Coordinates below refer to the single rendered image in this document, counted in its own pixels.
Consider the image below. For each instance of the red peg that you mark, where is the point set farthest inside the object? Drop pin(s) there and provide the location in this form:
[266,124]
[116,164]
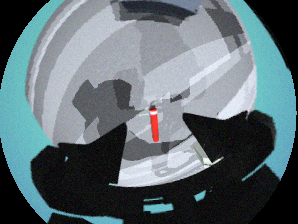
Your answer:
[154,118]

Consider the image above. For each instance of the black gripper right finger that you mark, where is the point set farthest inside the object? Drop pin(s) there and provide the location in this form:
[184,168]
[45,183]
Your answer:
[213,134]

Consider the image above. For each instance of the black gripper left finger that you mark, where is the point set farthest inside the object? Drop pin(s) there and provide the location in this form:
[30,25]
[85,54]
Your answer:
[103,155]

